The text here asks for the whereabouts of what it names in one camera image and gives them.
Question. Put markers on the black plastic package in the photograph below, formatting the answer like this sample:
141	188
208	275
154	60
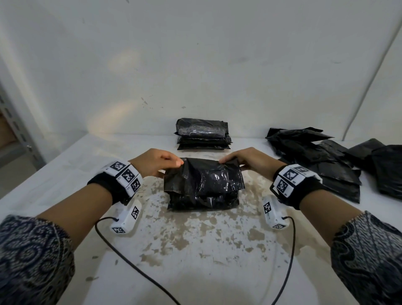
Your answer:
204	140
201	127
204	182
204	146

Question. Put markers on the dark patterned sleeve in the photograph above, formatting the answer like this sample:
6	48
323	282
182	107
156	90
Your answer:
370	260
31	260

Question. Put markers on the person's left forearm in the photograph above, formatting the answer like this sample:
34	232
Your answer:
78	210

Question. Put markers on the person's right hand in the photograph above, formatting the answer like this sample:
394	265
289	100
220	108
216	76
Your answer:
257	161

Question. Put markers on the pile of black plastic bags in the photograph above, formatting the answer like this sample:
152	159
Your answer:
320	160

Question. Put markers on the grey metal shelf rack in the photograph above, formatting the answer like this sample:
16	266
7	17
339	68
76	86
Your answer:
15	128

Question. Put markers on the black wristband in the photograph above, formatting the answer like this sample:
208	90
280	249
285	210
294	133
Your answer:
106	187
303	193

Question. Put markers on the person's right fingers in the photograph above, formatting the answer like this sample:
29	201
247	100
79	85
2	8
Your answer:
231	158

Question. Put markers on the person's left fingers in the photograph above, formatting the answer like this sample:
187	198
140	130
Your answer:
172	159

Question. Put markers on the white wrist camera with markers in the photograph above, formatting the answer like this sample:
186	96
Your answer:
127	177
290	177

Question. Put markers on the person's right forearm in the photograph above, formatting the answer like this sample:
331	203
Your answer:
329	215

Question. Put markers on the person's left hand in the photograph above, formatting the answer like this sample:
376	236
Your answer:
149	161

